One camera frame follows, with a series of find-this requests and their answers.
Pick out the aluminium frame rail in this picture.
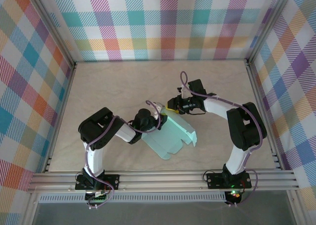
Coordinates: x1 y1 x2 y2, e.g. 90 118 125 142
27 169 299 193

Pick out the mint green paper box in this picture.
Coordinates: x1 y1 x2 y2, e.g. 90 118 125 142
142 113 198 161

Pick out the aluminium frame leg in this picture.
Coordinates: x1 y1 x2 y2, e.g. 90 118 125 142
23 192 41 225
287 190 306 225

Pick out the aluminium corner post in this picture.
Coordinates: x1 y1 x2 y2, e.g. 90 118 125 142
245 0 294 65
27 0 78 70

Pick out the slotted grey cable duct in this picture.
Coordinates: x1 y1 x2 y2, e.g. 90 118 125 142
38 194 227 203

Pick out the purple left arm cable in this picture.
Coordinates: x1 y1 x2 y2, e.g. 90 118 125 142
82 100 165 210

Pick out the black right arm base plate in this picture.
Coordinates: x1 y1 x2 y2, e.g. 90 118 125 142
206 171 252 190

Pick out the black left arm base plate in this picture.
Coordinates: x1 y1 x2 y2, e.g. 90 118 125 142
75 173 121 191

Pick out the aluminium side rail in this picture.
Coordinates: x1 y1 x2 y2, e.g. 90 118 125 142
245 59 284 171
43 61 78 174

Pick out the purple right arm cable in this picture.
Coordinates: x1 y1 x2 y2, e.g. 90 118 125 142
179 71 264 208

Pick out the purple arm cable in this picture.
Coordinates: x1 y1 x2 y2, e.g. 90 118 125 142
82 100 165 210
179 71 264 208

